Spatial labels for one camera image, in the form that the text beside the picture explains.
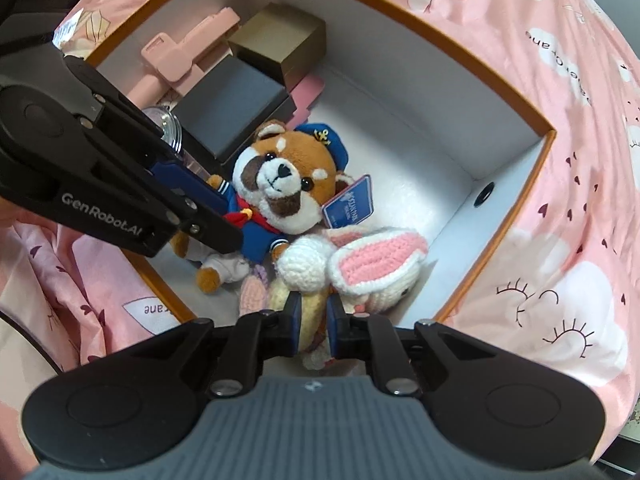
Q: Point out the red panda sailor plush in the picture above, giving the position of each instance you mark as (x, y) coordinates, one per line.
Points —
(280, 175)

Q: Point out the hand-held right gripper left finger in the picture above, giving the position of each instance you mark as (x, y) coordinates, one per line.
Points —
(295, 321)

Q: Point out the white crochet bunny toy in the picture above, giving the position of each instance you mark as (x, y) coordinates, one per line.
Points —
(370, 260)

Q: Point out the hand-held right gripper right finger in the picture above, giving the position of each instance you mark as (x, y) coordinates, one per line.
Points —
(334, 325)

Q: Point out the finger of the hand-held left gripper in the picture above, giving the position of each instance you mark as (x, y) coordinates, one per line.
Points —
(135, 125)
(125, 225)

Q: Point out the pink heart print sheet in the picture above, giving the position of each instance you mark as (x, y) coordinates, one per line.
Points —
(60, 270)

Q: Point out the gold cardboard box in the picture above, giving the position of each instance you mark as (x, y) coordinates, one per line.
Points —
(280, 35)

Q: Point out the pink snap card wallet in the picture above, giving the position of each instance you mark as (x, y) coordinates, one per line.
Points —
(307, 92)

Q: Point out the pink selfie stick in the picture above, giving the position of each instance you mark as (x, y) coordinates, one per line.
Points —
(175, 60)

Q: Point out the orange-edged white cardboard box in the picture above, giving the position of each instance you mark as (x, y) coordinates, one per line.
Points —
(425, 110)

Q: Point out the black square box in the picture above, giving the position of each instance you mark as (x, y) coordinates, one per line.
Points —
(235, 105)

